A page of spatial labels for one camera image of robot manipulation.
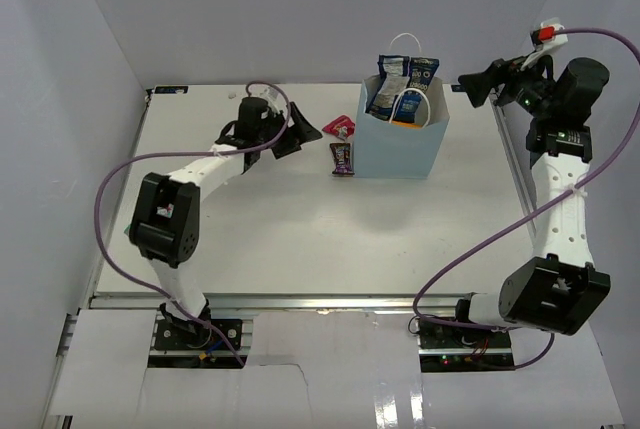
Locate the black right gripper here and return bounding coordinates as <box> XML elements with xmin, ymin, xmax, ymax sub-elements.
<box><xmin>458</xmin><ymin>48</ymin><xmax>557</xmax><ymax>119</ymax></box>

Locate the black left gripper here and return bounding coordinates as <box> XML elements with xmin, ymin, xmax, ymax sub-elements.
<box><xmin>255</xmin><ymin>103</ymin><xmax>321</xmax><ymax>160</ymax></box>

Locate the brown M&M's candy packet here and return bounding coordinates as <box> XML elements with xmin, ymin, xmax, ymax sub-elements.
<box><xmin>329</xmin><ymin>142</ymin><xmax>354</xmax><ymax>177</ymax></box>

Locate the pink Himalaya candy packet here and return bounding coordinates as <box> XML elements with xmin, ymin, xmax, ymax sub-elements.
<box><xmin>322</xmin><ymin>115</ymin><xmax>355</xmax><ymax>141</ymax></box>

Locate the dark blue chips bag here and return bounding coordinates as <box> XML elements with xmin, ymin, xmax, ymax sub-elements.
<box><xmin>367</xmin><ymin>55</ymin><xmax>440</xmax><ymax>124</ymax></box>

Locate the light blue paper bag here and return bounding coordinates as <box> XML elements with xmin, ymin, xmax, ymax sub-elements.
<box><xmin>353</xmin><ymin>32</ymin><xmax>451</xmax><ymax>180</ymax></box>

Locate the orange Kettle chips bag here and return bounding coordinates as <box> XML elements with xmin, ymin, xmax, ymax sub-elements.
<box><xmin>390</xmin><ymin>121</ymin><xmax>422</xmax><ymax>129</ymax></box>

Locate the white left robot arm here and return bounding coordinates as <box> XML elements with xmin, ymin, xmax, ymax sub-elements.
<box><xmin>128</xmin><ymin>96</ymin><xmax>322</xmax><ymax>348</ymax></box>

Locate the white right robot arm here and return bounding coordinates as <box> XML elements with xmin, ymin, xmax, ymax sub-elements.
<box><xmin>451</xmin><ymin>56</ymin><xmax>611</xmax><ymax>348</ymax></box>

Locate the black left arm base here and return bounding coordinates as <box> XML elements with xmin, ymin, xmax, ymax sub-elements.
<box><xmin>148</xmin><ymin>303</ymin><xmax>246</xmax><ymax>369</ymax></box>

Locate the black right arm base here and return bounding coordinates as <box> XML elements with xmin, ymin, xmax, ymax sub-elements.
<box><xmin>407</xmin><ymin>316</ymin><xmax>515</xmax><ymax>374</ymax></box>

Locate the black XDOF label plate left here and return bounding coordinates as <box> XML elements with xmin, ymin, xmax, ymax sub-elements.
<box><xmin>153</xmin><ymin>85</ymin><xmax>189</xmax><ymax>95</ymax></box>

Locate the white cardboard front sheet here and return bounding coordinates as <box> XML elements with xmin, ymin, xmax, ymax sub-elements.
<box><xmin>50</xmin><ymin>310</ymin><xmax>623</xmax><ymax>428</ymax></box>

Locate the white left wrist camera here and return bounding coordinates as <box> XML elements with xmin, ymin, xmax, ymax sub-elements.
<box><xmin>257</xmin><ymin>87</ymin><xmax>286</xmax><ymax>114</ymax></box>

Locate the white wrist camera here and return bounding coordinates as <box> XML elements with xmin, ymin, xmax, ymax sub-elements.
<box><xmin>527</xmin><ymin>18</ymin><xmax>568</xmax><ymax>65</ymax></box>
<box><xmin>257</xmin><ymin>87</ymin><xmax>286</xmax><ymax>114</ymax></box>

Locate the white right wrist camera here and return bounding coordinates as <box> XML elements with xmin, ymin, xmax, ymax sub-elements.
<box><xmin>527</xmin><ymin>18</ymin><xmax>568</xmax><ymax>65</ymax></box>

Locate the aluminium table edge rail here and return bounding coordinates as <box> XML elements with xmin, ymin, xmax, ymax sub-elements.
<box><xmin>87</xmin><ymin>293</ymin><xmax>476</xmax><ymax>311</ymax></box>

